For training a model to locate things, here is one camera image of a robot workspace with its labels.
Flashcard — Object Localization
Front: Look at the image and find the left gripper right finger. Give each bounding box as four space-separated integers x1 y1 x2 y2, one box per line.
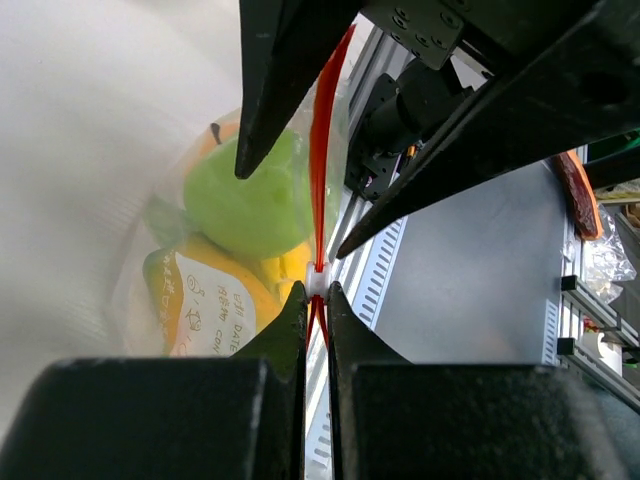
327 284 630 479

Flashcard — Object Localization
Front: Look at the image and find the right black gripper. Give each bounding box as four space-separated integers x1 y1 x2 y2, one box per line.
336 0 639 259

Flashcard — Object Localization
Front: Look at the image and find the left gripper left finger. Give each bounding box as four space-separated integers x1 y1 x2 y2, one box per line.
1 284 308 479

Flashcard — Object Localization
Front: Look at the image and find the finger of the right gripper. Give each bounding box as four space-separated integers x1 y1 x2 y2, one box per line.
235 0 364 179

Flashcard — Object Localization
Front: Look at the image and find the clear zip top bag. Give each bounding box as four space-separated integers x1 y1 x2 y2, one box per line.
110 41 349 357

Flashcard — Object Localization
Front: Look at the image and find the green apple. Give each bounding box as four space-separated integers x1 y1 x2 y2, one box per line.
183 129 314 259

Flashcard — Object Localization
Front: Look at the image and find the orange pink peach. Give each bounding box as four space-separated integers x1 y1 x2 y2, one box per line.
183 108 241 174

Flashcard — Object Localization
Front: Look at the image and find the yellow green mango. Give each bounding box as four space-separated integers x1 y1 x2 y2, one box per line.
142 234 282 357

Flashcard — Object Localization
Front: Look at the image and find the reddish brown sausage toy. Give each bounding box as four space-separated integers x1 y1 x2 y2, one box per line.
552 150 603 241

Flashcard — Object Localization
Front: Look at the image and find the crumpled clear plastic wrap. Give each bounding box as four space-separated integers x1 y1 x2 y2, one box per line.
584 204 637 304

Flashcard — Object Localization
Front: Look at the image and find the white slotted cable duct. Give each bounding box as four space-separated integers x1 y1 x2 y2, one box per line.
304 217 407 479

